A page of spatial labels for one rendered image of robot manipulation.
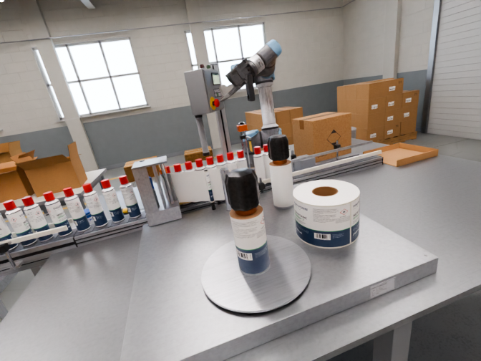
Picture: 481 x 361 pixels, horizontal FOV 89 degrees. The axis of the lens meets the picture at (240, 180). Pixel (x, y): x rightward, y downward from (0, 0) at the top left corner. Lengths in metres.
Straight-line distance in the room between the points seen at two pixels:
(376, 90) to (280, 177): 4.07
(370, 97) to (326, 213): 4.20
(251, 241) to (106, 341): 0.44
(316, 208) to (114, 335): 0.63
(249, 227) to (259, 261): 0.11
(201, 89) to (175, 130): 5.50
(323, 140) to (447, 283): 1.08
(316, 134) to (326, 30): 6.42
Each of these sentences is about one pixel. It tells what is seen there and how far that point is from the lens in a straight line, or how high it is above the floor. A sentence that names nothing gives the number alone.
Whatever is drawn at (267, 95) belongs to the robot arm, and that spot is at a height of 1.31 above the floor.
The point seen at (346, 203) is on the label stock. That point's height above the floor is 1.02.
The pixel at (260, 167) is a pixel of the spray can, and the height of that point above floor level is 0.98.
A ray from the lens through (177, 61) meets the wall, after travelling 6.67.
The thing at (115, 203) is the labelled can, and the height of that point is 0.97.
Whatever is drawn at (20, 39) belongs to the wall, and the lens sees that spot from 7.36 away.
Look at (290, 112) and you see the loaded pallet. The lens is 4.83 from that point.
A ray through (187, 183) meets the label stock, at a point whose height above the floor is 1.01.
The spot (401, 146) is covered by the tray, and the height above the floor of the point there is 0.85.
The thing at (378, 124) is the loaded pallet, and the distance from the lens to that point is 5.05.
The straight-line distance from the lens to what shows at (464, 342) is 1.58.
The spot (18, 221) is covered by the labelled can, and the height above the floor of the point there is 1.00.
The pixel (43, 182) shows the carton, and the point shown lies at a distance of 2.64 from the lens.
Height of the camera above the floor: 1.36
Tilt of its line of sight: 20 degrees down
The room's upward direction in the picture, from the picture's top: 9 degrees counter-clockwise
